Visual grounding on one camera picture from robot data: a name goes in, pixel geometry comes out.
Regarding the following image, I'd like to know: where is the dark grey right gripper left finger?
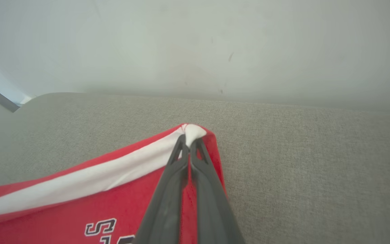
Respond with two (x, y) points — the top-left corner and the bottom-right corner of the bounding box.
(133, 134), (191, 244)

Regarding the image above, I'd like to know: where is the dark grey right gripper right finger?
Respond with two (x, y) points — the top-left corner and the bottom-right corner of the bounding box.
(190, 138), (247, 244)

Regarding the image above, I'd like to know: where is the red basketball jersey white trim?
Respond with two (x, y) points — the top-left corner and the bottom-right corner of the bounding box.
(0, 123), (228, 244)

